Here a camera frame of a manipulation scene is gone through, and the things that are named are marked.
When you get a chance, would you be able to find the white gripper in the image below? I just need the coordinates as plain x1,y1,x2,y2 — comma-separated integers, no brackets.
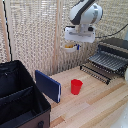
63,26,97,52

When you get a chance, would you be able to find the white bowl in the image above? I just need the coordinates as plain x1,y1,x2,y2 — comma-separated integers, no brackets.
62,42,78,55

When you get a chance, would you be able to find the metal oven tray rack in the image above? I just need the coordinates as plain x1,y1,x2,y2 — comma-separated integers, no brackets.
87,52,128,73

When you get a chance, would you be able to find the yellow food piece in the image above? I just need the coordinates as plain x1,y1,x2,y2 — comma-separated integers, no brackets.
64,44,75,49

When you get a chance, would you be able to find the black dish rack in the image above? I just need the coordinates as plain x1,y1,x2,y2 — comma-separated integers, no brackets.
95,37,128,82

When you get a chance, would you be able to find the red cup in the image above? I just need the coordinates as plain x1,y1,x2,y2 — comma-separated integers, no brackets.
70,78,84,96

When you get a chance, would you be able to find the blue book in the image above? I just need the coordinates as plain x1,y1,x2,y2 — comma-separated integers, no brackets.
34,69,63,104

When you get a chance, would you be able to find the woven folding screen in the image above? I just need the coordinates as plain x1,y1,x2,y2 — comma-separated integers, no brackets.
0,0,128,81

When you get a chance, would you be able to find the black fabric storage case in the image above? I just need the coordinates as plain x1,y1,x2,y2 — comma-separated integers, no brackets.
0,59,52,128

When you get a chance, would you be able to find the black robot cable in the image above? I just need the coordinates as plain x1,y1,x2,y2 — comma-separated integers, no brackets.
94,25,128,39

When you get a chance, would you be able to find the thin black cord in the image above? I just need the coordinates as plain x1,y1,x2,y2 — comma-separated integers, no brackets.
3,0,13,63

